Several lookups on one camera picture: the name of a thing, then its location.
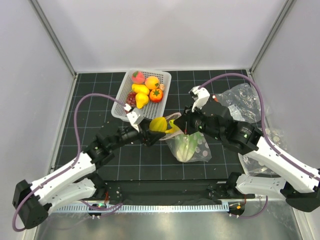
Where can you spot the green lettuce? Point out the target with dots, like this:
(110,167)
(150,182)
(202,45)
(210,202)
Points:
(188,148)

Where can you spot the yellow mango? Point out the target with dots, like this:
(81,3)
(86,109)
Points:
(140,88)

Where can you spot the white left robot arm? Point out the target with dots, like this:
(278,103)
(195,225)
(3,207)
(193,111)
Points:
(77,179)

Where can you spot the orange yellow peach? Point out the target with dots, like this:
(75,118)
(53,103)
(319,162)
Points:
(152,82)

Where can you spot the orange zipper clear bag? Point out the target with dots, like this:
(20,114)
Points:
(243,103)

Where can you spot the pink peach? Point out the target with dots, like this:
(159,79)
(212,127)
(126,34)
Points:
(138,77)

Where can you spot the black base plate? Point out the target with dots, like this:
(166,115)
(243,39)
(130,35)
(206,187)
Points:
(169,192)

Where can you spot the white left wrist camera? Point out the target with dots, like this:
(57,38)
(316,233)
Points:
(134,115)

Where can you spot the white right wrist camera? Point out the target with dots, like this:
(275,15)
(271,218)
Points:
(200,96)

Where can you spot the yellow banana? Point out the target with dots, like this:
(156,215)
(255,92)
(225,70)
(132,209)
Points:
(172,126)

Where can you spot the red orange tomato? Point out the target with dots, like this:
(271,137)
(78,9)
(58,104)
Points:
(156,95)

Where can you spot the white perforated plastic basket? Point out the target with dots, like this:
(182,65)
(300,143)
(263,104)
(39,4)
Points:
(151,110)

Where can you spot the beige garlic bulb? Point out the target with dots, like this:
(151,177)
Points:
(162,86)

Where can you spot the pink dotted zip bag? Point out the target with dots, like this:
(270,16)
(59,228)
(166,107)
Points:
(169,139)

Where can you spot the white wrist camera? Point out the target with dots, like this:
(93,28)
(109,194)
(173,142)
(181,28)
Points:
(200,96)
(134,115)

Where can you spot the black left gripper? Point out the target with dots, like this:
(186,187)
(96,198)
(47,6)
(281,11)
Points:
(150,137)

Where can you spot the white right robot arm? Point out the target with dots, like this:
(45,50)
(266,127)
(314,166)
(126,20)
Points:
(297,183)

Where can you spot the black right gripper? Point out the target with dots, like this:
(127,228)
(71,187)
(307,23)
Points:
(184,122)

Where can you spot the red grape bunch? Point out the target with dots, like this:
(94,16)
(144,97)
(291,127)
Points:
(131,99)

